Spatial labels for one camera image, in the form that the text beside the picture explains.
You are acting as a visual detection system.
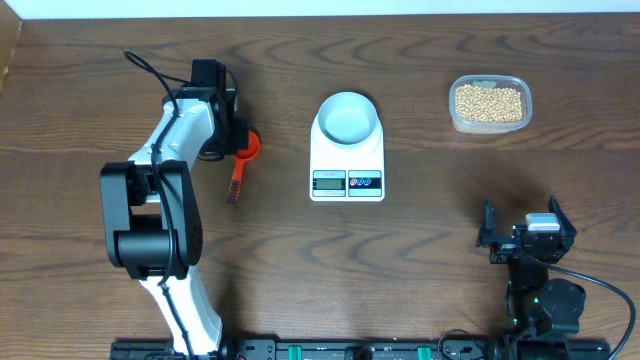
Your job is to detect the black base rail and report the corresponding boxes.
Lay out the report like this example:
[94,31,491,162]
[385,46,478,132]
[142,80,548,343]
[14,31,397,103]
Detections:
[109,338,611,360]

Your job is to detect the clear plastic container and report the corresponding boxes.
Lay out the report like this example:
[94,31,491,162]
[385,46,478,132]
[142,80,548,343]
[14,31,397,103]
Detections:
[449,75,533,135]

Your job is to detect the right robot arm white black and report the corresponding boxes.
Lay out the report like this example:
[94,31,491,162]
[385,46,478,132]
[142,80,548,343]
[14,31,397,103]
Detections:
[476,197,586,359]

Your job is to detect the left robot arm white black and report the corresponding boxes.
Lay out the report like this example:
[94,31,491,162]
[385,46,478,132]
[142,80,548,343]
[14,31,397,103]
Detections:
[99,59,249,359]

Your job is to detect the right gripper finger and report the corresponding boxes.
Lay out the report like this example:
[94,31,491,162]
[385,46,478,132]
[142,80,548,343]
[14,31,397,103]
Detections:
[548,196,577,235]
[476,200,496,247]

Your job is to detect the white digital kitchen scale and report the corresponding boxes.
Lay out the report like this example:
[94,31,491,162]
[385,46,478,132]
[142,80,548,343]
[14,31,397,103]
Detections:
[309,115,386,202]

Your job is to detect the orange measuring scoop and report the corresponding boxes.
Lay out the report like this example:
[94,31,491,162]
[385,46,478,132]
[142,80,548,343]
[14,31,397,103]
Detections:
[228,131,261,203]

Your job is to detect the grey white bowl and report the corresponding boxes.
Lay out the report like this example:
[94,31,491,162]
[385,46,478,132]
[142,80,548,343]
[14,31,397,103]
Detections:
[317,92,381,146]

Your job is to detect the yellow soybeans in container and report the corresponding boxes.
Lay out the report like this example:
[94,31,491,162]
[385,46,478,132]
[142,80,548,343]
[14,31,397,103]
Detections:
[454,84,523,123]

